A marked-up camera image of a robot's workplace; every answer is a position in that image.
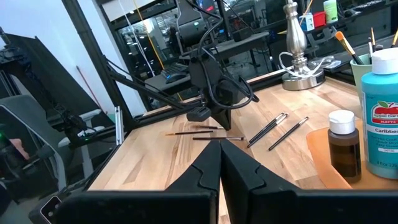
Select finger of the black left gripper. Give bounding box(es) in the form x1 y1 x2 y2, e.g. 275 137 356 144
211 108 233 131

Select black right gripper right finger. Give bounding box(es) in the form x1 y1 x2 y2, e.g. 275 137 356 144
220 139 300 224

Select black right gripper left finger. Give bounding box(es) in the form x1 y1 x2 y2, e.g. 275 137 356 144
166 139 222 195

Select small dark brown paint bottle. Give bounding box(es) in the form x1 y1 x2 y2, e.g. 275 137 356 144
327 109 363 184

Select wide paintbrush orange bristles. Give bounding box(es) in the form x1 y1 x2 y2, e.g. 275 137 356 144
335 30 365 65

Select large teal blue paint bottle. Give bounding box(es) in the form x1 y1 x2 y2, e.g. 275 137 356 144
360 47 398 180

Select black computer mouse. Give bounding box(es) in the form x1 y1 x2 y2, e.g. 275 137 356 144
161 70 189 84

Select black desk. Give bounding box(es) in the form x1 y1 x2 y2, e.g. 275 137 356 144
144 73 200 96

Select orange translucent plastic bin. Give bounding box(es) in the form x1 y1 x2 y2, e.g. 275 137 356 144
306 119 398 190

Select table lamp white shade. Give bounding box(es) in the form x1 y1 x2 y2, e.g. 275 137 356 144
277 0 326 91

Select blue white box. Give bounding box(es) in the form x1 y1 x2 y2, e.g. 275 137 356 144
300 12 315 32

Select red plastic container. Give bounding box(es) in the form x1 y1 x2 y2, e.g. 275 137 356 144
313 11 326 28

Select green plastic cup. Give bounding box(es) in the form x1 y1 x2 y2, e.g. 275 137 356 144
349 53 374 105

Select light green canister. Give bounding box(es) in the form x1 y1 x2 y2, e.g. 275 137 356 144
323 0 339 24

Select black slanted board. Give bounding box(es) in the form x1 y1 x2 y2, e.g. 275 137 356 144
0 32 106 125

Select gray office chair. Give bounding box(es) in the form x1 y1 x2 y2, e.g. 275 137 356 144
0 95 68 190

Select person's hand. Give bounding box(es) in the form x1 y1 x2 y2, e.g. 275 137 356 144
9 138 31 161

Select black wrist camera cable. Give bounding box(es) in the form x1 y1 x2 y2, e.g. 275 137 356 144
198 18 261 110

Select yellow hanging cord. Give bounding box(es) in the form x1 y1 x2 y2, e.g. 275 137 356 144
132 0 184 102

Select clear lamp cord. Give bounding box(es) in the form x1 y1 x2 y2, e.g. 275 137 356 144
278 51 343 78

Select silver frame bracket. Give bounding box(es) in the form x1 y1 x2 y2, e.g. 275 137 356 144
114 105 125 146

